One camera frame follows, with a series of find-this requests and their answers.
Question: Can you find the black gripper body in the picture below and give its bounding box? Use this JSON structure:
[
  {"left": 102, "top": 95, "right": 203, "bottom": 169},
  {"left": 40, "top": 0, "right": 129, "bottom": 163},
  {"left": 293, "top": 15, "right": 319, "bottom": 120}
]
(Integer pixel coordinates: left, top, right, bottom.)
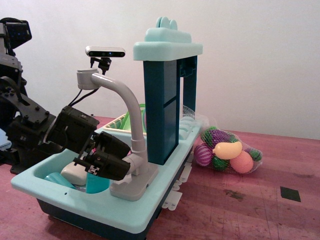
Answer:
[{"left": 45, "top": 105, "right": 100, "bottom": 154}]

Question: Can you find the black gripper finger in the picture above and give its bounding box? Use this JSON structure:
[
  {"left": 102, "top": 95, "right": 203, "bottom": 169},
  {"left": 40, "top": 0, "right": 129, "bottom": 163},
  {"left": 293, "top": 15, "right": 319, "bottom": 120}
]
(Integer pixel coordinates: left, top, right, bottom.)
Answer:
[
  {"left": 73, "top": 150, "right": 131, "bottom": 181},
  {"left": 91, "top": 131, "right": 131, "bottom": 160}
]

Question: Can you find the mesh bag of toy food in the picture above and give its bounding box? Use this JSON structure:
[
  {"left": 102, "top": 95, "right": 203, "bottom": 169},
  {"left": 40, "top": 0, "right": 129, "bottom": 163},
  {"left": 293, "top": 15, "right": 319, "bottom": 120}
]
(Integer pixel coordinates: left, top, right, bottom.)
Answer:
[{"left": 179, "top": 105, "right": 263, "bottom": 174}]

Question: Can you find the teal toy cup lying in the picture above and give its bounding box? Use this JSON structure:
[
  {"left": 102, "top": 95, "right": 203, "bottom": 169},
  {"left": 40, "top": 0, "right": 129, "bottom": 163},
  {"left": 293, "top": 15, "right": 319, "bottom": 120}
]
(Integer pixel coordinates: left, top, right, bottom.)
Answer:
[{"left": 44, "top": 172, "right": 76, "bottom": 189}]

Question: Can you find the black tape patch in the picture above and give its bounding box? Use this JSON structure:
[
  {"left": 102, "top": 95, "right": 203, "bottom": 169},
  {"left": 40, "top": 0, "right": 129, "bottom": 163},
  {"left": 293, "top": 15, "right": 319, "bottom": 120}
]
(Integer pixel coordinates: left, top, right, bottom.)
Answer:
[{"left": 280, "top": 186, "right": 301, "bottom": 202}]

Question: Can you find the grey toy faucet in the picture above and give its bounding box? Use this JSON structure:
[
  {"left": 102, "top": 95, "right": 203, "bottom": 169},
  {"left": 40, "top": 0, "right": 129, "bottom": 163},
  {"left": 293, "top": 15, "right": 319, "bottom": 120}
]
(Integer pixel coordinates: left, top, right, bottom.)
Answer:
[{"left": 77, "top": 68, "right": 159, "bottom": 201}]

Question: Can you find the black camera cable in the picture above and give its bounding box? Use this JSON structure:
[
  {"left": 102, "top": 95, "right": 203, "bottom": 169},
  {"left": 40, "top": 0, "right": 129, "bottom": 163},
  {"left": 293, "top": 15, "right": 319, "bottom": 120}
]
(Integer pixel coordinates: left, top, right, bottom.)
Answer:
[{"left": 67, "top": 87, "right": 100, "bottom": 107}]

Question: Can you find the silver depth camera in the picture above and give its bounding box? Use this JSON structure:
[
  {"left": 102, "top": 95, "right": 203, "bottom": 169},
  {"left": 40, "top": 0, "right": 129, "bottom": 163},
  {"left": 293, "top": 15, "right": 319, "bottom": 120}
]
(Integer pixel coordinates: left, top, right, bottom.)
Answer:
[{"left": 85, "top": 46, "right": 126, "bottom": 75}]

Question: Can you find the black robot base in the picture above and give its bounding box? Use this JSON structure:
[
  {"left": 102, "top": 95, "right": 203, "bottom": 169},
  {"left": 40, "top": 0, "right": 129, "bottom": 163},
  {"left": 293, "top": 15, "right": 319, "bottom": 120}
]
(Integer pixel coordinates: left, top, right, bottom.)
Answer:
[{"left": 0, "top": 142, "right": 62, "bottom": 175}]

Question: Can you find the yellow toy mango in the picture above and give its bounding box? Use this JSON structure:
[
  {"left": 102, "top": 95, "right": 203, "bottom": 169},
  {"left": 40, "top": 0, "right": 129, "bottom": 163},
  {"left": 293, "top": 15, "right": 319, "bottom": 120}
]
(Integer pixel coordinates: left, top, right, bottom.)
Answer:
[{"left": 212, "top": 141, "right": 243, "bottom": 160}]

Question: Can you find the green toy plate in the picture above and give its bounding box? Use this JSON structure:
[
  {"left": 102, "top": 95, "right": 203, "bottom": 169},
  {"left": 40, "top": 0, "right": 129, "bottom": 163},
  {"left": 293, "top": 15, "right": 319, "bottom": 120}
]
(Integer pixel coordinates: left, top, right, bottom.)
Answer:
[{"left": 119, "top": 103, "right": 147, "bottom": 133}]

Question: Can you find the teal toy cup upright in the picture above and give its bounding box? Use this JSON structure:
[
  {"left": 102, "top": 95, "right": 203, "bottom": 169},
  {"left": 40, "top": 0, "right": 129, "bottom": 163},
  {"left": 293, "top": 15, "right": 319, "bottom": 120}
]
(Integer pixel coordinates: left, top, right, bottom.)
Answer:
[{"left": 85, "top": 173, "right": 110, "bottom": 194}]

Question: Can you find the purple striped toy vegetable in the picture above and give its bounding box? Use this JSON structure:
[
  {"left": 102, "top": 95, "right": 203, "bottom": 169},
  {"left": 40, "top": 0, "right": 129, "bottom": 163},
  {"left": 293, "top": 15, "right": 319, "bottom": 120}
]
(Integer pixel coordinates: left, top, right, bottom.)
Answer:
[{"left": 194, "top": 143, "right": 214, "bottom": 167}]

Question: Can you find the teal toy sink unit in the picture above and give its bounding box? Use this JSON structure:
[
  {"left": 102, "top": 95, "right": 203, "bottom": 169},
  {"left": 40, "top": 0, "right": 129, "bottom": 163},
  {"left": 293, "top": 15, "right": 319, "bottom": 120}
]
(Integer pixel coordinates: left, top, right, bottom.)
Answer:
[{"left": 11, "top": 17, "right": 203, "bottom": 240}]

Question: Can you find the orange toy fruit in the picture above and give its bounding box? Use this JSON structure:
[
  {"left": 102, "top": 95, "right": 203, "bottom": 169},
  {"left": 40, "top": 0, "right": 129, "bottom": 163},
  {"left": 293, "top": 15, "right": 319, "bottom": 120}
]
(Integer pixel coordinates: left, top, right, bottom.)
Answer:
[{"left": 230, "top": 151, "right": 254, "bottom": 174}]

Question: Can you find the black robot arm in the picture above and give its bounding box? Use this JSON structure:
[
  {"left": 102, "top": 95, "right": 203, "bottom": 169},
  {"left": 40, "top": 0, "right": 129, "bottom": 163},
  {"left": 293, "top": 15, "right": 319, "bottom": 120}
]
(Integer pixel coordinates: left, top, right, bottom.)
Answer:
[{"left": 0, "top": 17, "right": 130, "bottom": 180}]

